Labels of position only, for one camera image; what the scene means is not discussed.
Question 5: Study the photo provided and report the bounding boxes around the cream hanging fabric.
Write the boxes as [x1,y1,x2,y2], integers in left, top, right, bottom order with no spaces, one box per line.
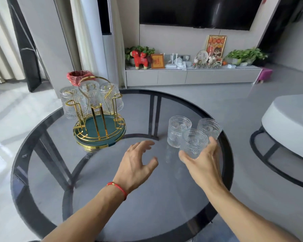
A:
[69,0,99,76]

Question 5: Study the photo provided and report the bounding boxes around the gold green cup rack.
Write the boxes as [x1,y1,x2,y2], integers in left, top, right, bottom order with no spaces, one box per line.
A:
[64,76,127,150]

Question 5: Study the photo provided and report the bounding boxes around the round black glass table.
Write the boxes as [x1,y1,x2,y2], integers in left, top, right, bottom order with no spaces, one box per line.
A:
[10,88,235,242]

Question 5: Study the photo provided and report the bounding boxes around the person's right hand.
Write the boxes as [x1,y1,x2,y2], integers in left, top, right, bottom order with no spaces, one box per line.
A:
[178,136,230,200]

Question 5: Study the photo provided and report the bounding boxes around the red string bracelet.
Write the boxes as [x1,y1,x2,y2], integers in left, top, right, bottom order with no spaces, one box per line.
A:
[106,181,128,201]

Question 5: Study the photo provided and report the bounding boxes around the row of small figurines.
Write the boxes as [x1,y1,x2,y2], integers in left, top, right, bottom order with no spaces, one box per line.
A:
[192,56,223,69]

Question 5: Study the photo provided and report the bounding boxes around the black marble panel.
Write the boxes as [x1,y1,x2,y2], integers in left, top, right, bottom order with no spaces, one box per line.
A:
[6,0,42,93]

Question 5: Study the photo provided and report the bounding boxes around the small green potted plant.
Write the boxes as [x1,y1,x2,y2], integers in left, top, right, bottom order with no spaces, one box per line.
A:
[124,45,156,66]

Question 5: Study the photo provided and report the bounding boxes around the white standing air conditioner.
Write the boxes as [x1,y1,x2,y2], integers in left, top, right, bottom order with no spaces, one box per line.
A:
[79,0,127,88]

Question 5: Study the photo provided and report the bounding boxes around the white crumpled tissue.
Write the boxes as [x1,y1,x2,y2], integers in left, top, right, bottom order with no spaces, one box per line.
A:
[175,57,187,71]

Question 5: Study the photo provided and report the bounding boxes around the bin with red bag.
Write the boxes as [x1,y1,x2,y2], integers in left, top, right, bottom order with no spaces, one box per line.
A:
[66,70,95,86]

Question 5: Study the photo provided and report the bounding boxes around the red horse toy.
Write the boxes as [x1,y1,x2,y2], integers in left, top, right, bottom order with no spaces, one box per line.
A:
[131,49,149,70]

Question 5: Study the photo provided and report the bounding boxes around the person's right forearm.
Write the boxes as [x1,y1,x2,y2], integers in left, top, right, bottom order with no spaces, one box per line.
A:
[204,186,302,242]

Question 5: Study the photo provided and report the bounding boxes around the white round coffee table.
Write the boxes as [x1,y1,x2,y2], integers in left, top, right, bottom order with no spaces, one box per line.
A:
[250,93,303,192]

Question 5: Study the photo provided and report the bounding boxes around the gold framed cartoon picture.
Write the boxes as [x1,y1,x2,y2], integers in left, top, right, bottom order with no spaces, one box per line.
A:
[205,35,227,59]

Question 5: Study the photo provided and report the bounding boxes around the small wooden picture frame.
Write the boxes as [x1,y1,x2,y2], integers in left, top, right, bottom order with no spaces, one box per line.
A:
[150,53,165,70]

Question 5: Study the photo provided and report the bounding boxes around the person's left forearm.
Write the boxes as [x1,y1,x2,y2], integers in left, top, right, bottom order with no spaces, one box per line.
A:
[41,188,126,242]

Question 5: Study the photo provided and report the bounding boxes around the black wall television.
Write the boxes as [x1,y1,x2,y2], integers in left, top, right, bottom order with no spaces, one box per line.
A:
[139,0,264,31]

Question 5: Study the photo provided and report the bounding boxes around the clear embossed glass cup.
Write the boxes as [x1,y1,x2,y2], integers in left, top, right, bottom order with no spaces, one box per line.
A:
[78,80,101,109]
[197,118,222,142]
[167,116,192,149]
[60,86,85,121]
[179,129,209,160]
[99,82,124,113]

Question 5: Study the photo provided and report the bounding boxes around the beige curtain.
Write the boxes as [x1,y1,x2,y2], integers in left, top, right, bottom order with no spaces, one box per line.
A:
[0,0,26,85]

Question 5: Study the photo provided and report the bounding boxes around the pink stool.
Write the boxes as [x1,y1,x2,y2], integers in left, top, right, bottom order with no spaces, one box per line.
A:
[254,68,273,85]

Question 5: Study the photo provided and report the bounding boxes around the round white decorative plate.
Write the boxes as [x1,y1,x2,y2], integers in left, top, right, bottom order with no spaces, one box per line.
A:
[196,49,209,62]

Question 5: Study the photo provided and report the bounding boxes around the white router with antennas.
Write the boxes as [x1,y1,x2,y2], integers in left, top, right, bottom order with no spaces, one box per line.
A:
[165,53,178,69]

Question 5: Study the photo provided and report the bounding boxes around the grey wall socket panel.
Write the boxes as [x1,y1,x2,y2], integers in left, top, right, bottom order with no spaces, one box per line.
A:
[164,54,190,62]

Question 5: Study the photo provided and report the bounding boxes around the grey television cabinet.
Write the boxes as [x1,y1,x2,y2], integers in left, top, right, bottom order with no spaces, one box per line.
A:
[125,65,263,89]

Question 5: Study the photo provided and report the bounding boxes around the wide green potted plant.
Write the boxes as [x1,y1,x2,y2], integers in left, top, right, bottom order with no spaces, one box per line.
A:
[225,47,268,66]

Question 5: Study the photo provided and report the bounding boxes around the person's left hand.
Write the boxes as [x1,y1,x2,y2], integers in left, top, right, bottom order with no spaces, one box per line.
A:
[112,140,159,195]

